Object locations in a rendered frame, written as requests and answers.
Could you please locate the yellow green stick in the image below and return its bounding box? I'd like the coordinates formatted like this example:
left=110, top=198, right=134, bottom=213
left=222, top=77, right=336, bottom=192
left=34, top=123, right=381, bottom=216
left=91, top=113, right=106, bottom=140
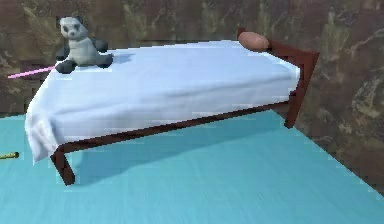
left=0, top=151, right=20, bottom=160

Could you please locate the pink thin stick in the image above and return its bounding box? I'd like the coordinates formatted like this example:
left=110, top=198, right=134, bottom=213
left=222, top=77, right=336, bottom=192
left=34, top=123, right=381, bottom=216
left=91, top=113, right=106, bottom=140
left=7, top=65, right=56, bottom=80

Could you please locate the white bed with brown frame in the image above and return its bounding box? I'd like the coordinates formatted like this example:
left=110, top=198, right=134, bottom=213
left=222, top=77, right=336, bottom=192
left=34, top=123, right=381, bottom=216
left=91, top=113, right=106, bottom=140
left=24, top=27, right=320, bottom=187

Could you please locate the grey panda plush toy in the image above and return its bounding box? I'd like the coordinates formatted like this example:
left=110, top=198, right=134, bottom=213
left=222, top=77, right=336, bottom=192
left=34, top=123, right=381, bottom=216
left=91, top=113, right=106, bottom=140
left=54, top=15, right=114, bottom=75

